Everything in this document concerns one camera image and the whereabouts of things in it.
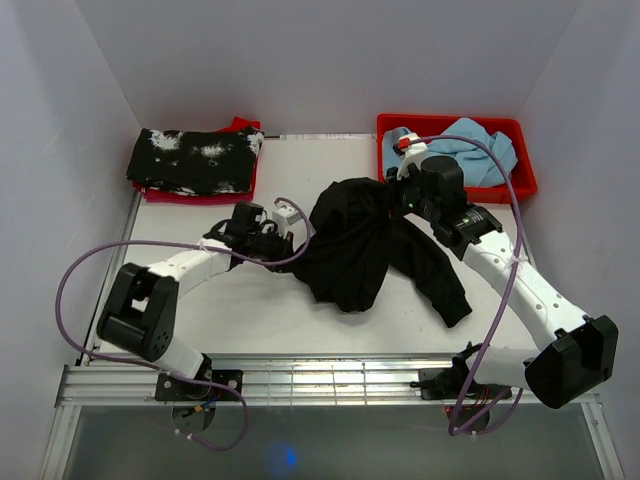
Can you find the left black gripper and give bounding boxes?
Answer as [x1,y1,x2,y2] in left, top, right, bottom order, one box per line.
[246,226,300,273]

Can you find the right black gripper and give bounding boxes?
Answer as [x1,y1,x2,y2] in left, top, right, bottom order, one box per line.
[374,163,439,223]

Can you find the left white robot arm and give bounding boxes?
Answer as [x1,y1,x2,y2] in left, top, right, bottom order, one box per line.
[97,202,301,400]

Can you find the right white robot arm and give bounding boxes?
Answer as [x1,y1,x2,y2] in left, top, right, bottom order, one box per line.
[385,156,619,409]

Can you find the light blue trousers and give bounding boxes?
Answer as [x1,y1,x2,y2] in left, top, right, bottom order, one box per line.
[382,118,518,188]

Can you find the black white patterned folded trousers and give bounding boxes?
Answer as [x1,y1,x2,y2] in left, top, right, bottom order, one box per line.
[126,126,264,196]

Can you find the magenta folded trousers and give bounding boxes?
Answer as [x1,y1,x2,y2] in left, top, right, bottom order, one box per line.
[132,164,258,206]

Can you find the red plastic bin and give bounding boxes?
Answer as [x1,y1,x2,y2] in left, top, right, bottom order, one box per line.
[377,113,537,204]

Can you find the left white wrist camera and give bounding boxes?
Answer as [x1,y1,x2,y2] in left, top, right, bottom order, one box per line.
[271,199,301,236]

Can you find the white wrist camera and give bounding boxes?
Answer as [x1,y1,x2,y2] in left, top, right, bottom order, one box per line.
[382,127,428,179]
[271,199,301,236]

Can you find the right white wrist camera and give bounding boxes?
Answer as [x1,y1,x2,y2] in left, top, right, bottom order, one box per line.
[382,127,428,179]

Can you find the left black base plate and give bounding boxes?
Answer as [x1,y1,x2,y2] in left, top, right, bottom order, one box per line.
[154,369,244,402]

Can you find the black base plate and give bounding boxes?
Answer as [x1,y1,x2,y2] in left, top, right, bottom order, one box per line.
[154,369,244,402]
[410,366,512,401]

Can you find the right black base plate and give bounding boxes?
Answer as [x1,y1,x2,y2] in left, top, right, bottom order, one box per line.
[410,366,512,401]

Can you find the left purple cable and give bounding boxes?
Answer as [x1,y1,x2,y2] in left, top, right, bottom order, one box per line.
[55,197,315,451]

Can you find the aluminium frame rail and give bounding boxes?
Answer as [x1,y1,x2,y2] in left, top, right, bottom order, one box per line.
[40,194,631,479]

